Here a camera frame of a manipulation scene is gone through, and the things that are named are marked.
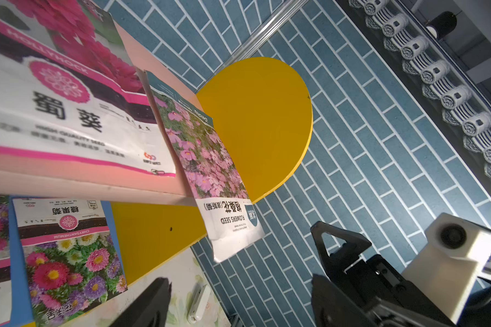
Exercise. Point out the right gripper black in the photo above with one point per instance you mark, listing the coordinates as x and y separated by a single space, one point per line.
358 293

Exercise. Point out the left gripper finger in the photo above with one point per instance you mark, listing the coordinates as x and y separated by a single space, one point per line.
150 308

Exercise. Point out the purple flower seed packet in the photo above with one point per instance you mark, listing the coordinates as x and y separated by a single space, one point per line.
224 204

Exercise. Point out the hollyhock magenta flower packet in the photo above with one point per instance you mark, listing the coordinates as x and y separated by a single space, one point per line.
69 91

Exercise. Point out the small chrysanthemum seed packet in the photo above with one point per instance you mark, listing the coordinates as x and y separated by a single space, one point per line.
71 261

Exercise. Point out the yellow wooden shelf unit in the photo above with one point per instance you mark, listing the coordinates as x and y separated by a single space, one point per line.
262 111

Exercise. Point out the right corner aluminium post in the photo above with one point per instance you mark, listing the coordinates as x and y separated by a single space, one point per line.
261 35

